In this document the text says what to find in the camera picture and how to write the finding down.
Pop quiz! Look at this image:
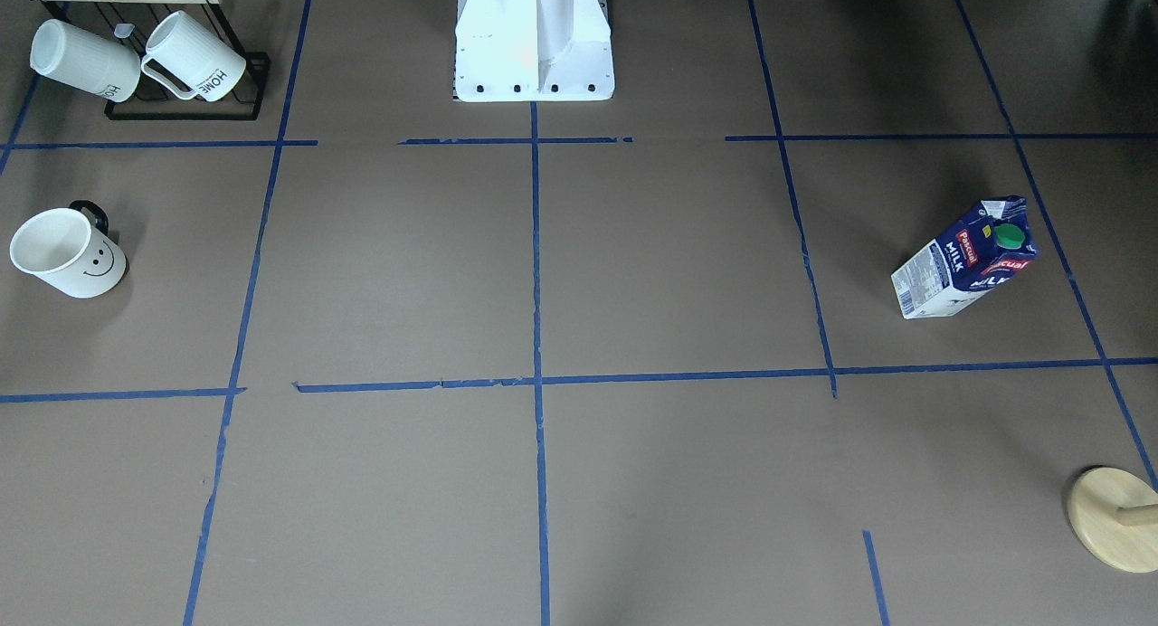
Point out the blue Pascual milk carton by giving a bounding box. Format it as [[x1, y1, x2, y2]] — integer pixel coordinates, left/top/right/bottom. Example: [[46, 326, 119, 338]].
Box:
[[892, 194, 1039, 319]]

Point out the white smiley face mug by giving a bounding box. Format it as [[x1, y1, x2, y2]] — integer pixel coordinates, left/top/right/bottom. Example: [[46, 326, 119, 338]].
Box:
[[9, 200, 129, 299]]

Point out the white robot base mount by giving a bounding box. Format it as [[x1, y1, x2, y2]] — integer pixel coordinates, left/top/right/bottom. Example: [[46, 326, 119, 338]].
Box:
[[452, 0, 616, 103]]

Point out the round wooden stand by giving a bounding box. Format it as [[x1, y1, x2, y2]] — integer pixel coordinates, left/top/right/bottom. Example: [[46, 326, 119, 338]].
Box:
[[1067, 466, 1157, 574]]

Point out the black wire mug rack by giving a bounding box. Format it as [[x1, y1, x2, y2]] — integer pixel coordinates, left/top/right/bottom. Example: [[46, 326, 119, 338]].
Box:
[[29, 0, 271, 120]]

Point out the white ribbed mug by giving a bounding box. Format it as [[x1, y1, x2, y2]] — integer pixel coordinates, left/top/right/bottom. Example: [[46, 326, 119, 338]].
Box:
[[29, 19, 141, 103]]

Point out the white HOME mug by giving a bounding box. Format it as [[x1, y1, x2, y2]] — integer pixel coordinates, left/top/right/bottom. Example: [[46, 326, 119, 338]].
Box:
[[140, 12, 247, 102]]

